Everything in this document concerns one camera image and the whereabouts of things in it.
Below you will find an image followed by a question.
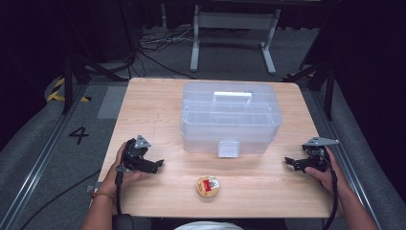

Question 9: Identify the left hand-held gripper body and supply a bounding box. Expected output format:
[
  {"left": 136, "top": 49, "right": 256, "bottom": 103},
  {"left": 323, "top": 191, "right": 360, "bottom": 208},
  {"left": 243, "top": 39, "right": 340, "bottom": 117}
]
[{"left": 120, "top": 134, "right": 158, "bottom": 174}]

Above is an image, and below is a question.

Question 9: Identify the grey metal stand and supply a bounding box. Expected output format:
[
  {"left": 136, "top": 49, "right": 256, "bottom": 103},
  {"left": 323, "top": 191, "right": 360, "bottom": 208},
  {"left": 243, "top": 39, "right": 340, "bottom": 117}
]
[{"left": 190, "top": 4, "right": 282, "bottom": 76}]

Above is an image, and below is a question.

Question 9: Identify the person's white clothing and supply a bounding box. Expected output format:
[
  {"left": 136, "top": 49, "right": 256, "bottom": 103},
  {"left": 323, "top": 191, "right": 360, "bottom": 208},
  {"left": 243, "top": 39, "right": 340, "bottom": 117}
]
[{"left": 173, "top": 220, "right": 245, "bottom": 230}]

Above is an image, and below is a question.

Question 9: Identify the metal table edge bracket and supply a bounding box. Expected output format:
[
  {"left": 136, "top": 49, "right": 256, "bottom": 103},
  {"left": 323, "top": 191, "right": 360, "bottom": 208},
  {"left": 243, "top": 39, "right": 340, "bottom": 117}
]
[{"left": 84, "top": 181, "right": 103, "bottom": 194}]

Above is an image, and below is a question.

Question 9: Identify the person's right hand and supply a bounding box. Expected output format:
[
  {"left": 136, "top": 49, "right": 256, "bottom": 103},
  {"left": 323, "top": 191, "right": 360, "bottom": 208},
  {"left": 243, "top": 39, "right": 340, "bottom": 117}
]
[{"left": 304, "top": 148, "right": 348, "bottom": 195}]

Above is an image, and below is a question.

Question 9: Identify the black chair part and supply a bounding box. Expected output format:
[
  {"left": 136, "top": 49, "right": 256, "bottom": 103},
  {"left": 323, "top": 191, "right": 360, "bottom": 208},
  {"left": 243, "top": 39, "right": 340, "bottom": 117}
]
[{"left": 111, "top": 213, "right": 136, "bottom": 230}]

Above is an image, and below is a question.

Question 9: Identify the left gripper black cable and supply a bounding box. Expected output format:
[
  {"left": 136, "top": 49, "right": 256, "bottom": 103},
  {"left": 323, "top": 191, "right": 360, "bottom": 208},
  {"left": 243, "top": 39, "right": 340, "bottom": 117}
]
[{"left": 114, "top": 165, "right": 126, "bottom": 216}]

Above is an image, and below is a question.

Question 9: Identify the round yellow red-label container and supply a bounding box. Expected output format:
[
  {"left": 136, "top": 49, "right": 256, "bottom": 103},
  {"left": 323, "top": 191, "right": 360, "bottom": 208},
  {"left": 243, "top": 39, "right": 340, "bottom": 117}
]
[{"left": 195, "top": 174, "right": 221, "bottom": 199}]

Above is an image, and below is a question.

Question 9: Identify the yellow black hazard tape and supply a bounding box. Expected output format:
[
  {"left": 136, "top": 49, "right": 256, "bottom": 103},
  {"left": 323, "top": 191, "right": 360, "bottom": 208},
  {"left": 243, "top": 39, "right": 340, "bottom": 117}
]
[{"left": 46, "top": 77, "right": 92, "bottom": 104}]

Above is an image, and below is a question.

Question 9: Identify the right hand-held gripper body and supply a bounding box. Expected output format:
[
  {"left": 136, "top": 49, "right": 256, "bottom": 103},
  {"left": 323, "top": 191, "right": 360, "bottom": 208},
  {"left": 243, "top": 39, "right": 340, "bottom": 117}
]
[{"left": 301, "top": 136, "right": 340, "bottom": 173}]

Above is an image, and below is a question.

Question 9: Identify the clear plastic storage box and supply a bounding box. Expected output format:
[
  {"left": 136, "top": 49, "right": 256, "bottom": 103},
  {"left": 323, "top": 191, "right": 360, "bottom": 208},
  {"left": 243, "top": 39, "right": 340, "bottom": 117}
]
[{"left": 180, "top": 80, "right": 283, "bottom": 159}]

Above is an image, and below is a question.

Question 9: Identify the person's left hand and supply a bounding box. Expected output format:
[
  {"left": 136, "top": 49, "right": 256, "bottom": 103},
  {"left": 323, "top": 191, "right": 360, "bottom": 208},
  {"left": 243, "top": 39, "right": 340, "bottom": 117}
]
[{"left": 101, "top": 141, "right": 149, "bottom": 196}]

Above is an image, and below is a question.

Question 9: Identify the thin black floor cable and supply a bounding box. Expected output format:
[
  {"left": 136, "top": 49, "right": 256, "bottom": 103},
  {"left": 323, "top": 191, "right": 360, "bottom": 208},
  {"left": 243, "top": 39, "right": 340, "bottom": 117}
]
[{"left": 19, "top": 169, "right": 102, "bottom": 230}]

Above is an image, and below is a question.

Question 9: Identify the aluminium floor rail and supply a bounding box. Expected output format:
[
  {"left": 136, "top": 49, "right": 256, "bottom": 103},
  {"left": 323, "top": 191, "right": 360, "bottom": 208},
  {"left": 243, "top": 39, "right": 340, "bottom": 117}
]
[
  {"left": 0, "top": 83, "right": 89, "bottom": 230},
  {"left": 309, "top": 89, "right": 381, "bottom": 230}
]

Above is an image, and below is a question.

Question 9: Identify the gold bracelet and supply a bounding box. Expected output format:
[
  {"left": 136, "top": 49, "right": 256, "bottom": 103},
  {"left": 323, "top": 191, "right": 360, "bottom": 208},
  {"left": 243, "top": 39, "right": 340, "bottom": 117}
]
[{"left": 92, "top": 191, "right": 117, "bottom": 202}]

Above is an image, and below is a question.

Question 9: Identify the black metal stand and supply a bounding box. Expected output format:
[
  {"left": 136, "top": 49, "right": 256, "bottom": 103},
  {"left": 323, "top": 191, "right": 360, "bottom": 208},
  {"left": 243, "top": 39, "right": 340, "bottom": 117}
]
[
  {"left": 282, "top": 60, "right": 337, "bottom": 122},
  {"left": 61, "top": 0, "right": 129, "bottom": 115}
]

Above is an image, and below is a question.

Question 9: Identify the tangle of floor cables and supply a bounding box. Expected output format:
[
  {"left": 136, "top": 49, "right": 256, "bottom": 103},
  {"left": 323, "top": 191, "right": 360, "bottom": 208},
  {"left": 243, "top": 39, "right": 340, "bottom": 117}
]
[{"left": 136, "top": 24, "right": 196, "bottom": 80}]

